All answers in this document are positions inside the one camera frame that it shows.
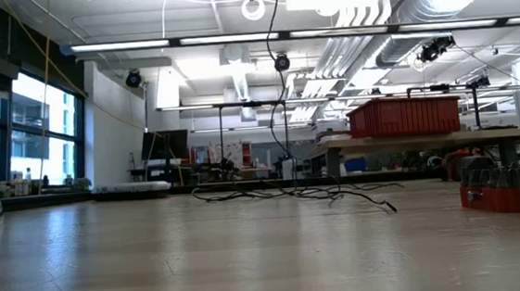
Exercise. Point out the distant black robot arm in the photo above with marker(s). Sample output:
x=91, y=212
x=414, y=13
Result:
x=283, y=160
x=227, y=166

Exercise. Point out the long ceiling light bar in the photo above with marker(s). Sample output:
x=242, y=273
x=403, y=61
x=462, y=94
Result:
x=233, y=38

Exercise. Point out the blue storage bin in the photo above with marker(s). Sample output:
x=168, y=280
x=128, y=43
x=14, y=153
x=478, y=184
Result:
x=355, y=165

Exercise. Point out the white appliance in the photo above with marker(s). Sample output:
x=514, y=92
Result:
x=300, y=168

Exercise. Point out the red ribbed storage bin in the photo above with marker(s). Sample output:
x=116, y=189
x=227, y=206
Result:
x=402, y=118

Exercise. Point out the red bit holder block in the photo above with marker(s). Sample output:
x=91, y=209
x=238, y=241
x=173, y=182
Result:
x=510, y=200

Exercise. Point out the large glass window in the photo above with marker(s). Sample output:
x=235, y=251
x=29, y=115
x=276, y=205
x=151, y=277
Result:
x=44, y=116

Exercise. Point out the black camera stand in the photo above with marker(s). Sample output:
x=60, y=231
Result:
x=475, y=105

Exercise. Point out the black computer monitor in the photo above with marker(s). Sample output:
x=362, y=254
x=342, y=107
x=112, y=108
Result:
x=164, y=145

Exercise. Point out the wooden workbench on casters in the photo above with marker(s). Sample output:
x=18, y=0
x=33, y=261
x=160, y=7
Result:
x=427, y=140

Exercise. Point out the black ceiling camera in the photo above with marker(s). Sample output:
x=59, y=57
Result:
x=133, y=79
x=434, y=49
x=282, y=63

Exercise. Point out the black aluminium table frame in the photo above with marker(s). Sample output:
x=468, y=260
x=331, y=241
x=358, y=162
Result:
x=106, y=197

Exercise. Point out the black gantry frame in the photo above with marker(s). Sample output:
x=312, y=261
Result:
x=249, y=104

